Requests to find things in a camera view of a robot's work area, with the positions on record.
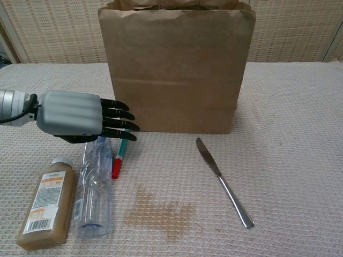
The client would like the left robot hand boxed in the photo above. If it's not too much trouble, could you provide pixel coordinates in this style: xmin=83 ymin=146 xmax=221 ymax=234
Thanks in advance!
xmin=35 ymin=90 xmax=141 ymax=145

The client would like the transparent water bottle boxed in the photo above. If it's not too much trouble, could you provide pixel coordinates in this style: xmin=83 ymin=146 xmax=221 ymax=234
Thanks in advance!
xmin=70 ymin=135 xmax=113 ymax=239

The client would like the brown juice bottle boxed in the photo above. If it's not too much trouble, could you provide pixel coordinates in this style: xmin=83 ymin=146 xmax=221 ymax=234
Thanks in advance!
xmin=16 ymin=156 xmax=78 ymax=252

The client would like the brown paper bag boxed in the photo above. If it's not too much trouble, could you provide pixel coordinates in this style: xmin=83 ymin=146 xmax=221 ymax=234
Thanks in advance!
xmin=98 ymin=0 xmax=256 ymax=134

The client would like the red-capped green marker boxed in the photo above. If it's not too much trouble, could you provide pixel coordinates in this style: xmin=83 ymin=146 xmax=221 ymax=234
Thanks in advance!
xmin=111 ymin=128 xmax=131 ymax=179

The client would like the woven folding screen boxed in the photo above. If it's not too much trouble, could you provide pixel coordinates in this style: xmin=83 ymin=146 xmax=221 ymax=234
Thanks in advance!
xmin=0 ymin=0 xmax=343 ymax=65

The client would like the metal table knife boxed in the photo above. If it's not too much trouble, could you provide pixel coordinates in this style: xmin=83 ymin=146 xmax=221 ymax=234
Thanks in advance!
xmin=196 ymin=138 xmax=255 ymax=230

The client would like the white woven tablecloth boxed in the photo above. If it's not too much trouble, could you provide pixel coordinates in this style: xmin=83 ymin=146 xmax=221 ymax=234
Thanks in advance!
xmin=0 ymin=62 xmax=343 ymax=257

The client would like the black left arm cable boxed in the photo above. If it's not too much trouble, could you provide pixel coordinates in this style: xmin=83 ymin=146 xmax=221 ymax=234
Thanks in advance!
xmin=0 ymin=93 xmax=38 ymax=124

